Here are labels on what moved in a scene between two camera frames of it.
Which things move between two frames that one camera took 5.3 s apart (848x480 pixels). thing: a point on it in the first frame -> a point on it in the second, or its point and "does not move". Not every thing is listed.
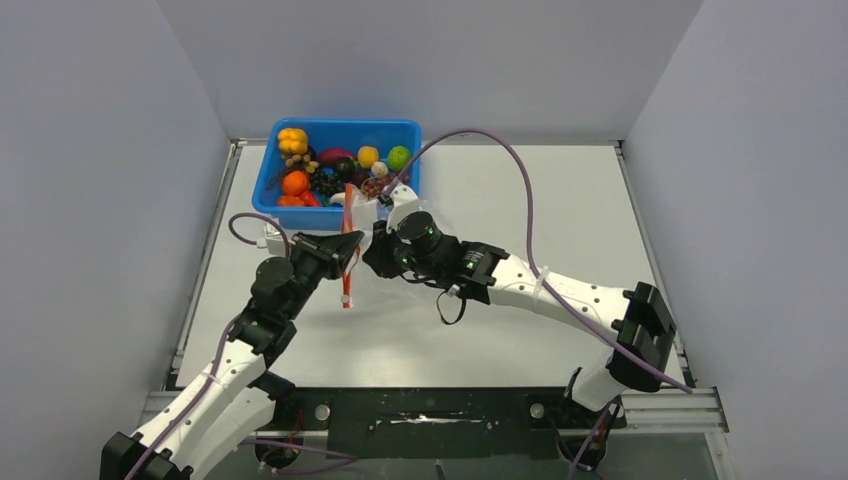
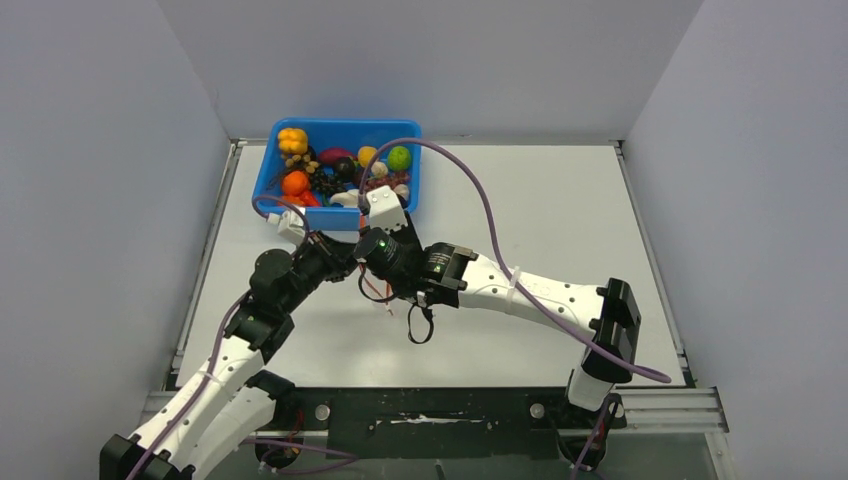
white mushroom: [339, 197] does not move
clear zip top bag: [359, 213] -> [376, 270]
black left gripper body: [311, 262] does not move
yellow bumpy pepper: [292, 140] does not move
